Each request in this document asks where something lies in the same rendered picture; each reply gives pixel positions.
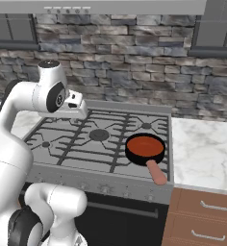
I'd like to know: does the red marinara sauce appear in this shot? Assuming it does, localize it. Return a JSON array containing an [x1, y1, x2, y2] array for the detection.
[[127, 135, 164, 157]]

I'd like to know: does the grey range hood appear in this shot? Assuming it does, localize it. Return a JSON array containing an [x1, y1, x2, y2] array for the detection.
[[0, 0, 208, 16]]

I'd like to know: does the dark oven door handle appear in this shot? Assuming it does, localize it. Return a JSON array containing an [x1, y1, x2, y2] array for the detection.
[[86, 200, 160, 219]]

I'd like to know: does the grey gas stove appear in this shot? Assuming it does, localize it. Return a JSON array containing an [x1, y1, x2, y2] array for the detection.
[[22, 99, 175, 206]]

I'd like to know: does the brown drawer front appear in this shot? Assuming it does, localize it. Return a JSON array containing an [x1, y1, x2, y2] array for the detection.
[[161, 212, 227, 246], [170, 187, 227, 223]]

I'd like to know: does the black oven door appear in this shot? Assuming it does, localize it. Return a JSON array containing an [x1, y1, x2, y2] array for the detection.
[[74, 191, 170, 246]]

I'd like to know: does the silver drawer handle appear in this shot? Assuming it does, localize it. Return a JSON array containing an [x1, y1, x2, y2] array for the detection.
[[190, 229, 227, 242], [199, 200, 227, 214]]

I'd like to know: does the black pan with brown handle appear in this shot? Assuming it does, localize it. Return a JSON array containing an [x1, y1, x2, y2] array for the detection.
[[124, 133, 168, 186]]

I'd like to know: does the grey wall cupboard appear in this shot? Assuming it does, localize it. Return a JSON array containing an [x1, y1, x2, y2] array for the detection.
[[0, 12, 40, 51], [188, 0, 227, 60]]

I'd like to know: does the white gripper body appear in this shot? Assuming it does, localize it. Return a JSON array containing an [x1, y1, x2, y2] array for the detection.
[[38, 101, 89, 120]]

